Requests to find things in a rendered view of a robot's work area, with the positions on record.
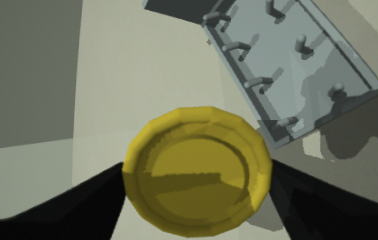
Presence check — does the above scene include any yellow plate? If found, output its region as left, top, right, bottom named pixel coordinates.
left=122, top=106, right=273, bottom=238

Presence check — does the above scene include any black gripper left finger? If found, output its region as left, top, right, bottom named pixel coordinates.
left=0, top=161, right=126, bottom=240

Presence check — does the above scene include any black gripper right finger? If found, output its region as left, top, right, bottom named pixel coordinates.
left=269, top=159, right=378, bottom=240

